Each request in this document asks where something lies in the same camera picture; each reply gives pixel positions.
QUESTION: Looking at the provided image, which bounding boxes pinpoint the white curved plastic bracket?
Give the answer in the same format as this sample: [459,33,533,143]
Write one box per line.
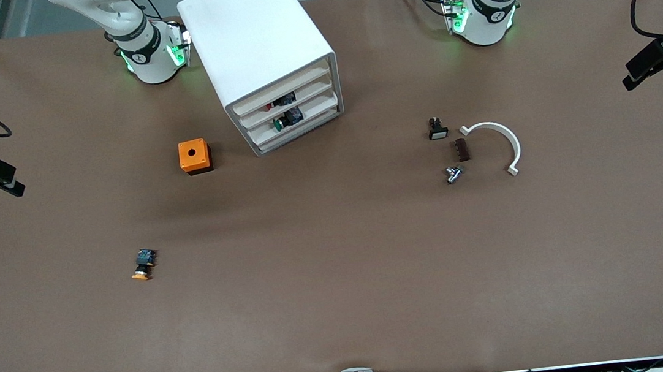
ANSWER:
[460,118,525,182]

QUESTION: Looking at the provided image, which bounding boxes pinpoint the white plastic drawer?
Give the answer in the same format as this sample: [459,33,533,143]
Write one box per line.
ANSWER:
[243,96,344,147]
[235,81,340,133]
[225,56,338,123]

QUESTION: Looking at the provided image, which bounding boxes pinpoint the brown table cover mat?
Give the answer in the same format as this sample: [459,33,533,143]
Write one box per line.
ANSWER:
[0,0,663,372]

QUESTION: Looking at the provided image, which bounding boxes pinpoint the black button with white face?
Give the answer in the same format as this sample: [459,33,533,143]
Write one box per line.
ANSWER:
[427,116,450,140]

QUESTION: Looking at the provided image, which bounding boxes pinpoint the orange-capped push button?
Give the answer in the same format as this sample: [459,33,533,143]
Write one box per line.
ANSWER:
[128,247,161,283]

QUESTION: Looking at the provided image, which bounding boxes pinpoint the green-capped push button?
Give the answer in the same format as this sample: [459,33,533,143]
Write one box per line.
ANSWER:
[272,107,305,133]

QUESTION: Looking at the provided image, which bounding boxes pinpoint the orange button enclosure box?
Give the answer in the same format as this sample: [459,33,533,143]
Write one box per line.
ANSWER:
[177,137,214,177]

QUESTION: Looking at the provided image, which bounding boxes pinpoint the white drawer cabinet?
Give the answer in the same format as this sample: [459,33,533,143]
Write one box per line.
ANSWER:
[176,0,348,164]

